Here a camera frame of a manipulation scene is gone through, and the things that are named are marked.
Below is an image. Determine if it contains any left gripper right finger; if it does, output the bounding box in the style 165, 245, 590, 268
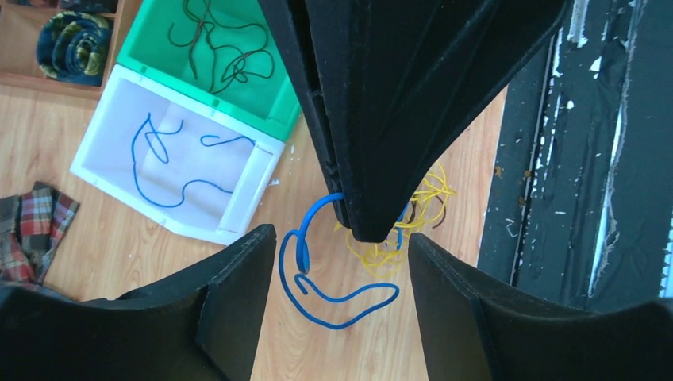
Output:
408, 233, 672, 380

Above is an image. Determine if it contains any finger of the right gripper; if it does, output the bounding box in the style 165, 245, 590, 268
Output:
260, 1, 350, 225
302, 0, 574, 244

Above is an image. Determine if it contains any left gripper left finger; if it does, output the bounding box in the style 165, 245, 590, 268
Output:
1, 224, 277, 380

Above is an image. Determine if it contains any yellow wire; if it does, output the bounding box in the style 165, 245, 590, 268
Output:
333, 163, 457, 279

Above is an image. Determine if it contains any brown wire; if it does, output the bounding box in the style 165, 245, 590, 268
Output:
407, 202, 448, 233

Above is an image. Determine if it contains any blue wire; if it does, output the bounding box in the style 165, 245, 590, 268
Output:
130, 113, 256, 209
279, 191, 409, 331

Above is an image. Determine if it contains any green plastic bin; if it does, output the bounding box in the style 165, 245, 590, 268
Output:
117, 0, 300, 141

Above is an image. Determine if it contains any white plastic bin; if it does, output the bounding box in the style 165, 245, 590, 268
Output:
71, 65, 285, 245

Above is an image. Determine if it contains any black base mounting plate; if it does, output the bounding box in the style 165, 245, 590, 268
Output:
477, 1, 672, 312

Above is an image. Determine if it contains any plaid cloth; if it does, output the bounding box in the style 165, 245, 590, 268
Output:
1, 181, 80, 286

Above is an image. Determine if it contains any rolled belt bottom left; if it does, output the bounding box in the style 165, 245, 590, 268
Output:
36, 11, 113, 87

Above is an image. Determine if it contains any wooden compartment tray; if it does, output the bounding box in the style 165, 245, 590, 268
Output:
1, 1, 141, 99

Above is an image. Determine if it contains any dark wire in green bin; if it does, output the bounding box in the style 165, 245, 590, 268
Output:
167, 0, 275, 94

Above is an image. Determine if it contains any blue wire in white bin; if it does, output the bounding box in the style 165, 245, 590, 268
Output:
130, 113, 256, 209

